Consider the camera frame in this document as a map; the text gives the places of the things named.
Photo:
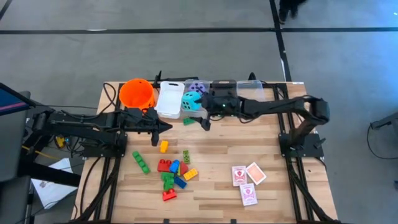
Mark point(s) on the clear plastic bin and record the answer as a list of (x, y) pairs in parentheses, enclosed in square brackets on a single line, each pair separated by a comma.
[(185, 84), (252, 90)]

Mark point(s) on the white paper sheet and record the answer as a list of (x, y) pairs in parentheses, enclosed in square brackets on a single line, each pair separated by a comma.
[(51, 186)]

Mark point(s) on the red toy brick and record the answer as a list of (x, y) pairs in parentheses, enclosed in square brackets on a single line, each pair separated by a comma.
[(163, 165), (184, 169), (169, 195)]

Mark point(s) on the blue toy brick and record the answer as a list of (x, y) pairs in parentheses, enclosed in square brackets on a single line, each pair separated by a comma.
[(174, 166), (180, 182)]

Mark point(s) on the orange-backed playing card box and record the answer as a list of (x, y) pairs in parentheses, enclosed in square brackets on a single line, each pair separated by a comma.
[(256, 173)]

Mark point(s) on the black aluminium table frame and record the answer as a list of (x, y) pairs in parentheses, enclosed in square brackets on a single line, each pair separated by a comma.
[(101, 186)]

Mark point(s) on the purple foam die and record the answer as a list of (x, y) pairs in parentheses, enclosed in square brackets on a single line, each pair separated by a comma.
[(196, 87)]

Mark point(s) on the yellow power plug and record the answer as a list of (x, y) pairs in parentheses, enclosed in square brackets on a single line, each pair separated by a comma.
[(60, 141)]

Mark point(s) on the white plastic bin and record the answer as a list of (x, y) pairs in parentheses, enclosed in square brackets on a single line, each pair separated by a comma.
[(170, 99)]

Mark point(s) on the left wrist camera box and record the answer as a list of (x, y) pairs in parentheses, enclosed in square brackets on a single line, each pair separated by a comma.
[(133, 113)]

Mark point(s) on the small yellow toy brick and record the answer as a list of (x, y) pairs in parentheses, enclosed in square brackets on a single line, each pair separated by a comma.
[(163, 146)]

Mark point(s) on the blue screen monitor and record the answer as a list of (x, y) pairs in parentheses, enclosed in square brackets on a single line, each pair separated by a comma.
[(9, 102)]

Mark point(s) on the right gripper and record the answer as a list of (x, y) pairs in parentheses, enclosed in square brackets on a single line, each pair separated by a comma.
[(222, 105)]

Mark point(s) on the black workstation stand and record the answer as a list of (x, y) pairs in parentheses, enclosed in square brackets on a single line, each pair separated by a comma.
[(12, 149)]

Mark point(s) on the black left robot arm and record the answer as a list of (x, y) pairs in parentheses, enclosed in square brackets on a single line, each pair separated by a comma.
[(93, 119)]

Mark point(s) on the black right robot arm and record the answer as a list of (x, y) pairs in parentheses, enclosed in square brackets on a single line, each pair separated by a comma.
[(280, 107)]

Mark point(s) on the dark grey plastic bin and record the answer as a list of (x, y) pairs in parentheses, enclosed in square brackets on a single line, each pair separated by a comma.
[(224, 85)]

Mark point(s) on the teal foam die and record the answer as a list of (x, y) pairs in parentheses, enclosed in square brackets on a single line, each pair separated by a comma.
[(189, 101)]

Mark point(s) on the long narrow green toy brick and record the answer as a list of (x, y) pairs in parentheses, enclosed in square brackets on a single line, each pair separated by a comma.
[(141, 162)]

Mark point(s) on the green eight-stud toy brick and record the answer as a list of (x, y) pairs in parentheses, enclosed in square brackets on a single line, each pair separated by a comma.
[(188, 121)]

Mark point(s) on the orange pumpkin-face bucket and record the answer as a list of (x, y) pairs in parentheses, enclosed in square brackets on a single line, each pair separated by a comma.
[(136, 93)]

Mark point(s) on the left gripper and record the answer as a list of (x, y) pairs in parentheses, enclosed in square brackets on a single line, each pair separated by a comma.
[(149, 124)]

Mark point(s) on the person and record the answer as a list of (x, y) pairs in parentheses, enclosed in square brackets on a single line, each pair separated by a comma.
[(289, 9)]

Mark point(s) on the small lime green toy brick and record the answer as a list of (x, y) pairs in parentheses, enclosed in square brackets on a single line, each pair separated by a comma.
[(179, 171)]

